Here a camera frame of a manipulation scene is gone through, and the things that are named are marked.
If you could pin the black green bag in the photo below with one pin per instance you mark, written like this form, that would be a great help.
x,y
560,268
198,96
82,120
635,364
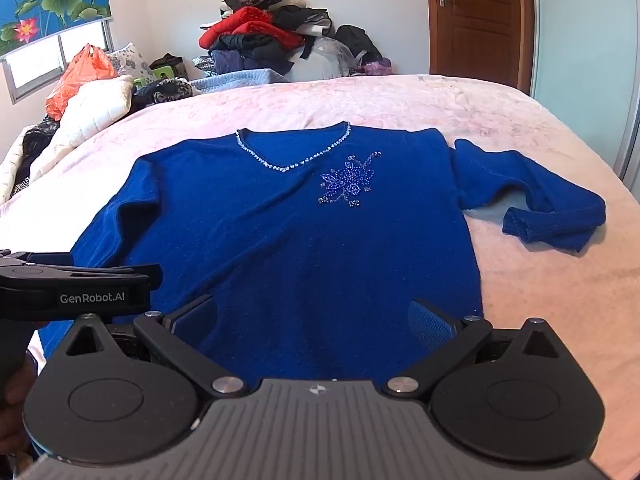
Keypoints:
x,y
169,66

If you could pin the clear plastic bag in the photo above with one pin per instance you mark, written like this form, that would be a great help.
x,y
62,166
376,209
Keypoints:
x,y
327,59

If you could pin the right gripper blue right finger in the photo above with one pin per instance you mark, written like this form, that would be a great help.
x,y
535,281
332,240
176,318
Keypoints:
x,y
431,326

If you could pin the purple garment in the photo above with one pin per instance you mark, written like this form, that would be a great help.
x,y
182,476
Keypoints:
x,y
381,67

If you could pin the light blue knit garment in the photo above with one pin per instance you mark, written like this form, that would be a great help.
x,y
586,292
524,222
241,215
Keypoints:
x,y
234,80

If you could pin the window with grey frame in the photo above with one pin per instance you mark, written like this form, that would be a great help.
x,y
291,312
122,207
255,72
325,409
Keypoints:
x,y
29,69

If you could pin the black bag on pile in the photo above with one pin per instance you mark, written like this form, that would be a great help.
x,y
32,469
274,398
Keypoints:
x,y
359,43

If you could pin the white quilted jacket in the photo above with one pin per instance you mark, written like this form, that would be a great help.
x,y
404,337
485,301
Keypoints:
x,y
96,106

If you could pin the pale sliding wardrobe door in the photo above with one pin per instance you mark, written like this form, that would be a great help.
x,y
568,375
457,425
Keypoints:
x,y
587,72

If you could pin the orange plastic bag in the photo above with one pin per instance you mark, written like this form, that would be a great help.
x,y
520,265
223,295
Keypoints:
x,y
89,64

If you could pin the pile of dark clothes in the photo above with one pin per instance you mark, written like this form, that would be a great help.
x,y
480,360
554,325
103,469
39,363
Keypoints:
x,y
257,34

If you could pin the pink bed blanket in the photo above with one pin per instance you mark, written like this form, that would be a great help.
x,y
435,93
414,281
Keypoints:
x,y
591,297

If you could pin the leopard print dark garment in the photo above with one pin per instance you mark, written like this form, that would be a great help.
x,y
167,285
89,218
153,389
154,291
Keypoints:
x,y
160,91

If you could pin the blue beaded knit sweater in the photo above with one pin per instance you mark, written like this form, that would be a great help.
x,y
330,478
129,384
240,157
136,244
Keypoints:
x,y
313,243

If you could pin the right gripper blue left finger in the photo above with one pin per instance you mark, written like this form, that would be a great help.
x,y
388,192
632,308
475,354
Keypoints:
x,y
192,320

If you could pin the person's left hand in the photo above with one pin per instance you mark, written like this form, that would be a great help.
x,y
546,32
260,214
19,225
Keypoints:
x,y
13,437

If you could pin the floral white pillow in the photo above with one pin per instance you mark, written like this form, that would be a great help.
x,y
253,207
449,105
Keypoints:
x,y
129,61

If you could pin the black patterned garment at edge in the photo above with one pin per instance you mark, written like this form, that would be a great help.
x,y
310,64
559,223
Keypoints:
x,y
35,140

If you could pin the red garment on pile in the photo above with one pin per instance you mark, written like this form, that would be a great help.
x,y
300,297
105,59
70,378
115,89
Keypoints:
x,y
250,21

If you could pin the brown wooden door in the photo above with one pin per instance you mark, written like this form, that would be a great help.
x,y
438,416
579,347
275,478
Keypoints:
x,y
490,40

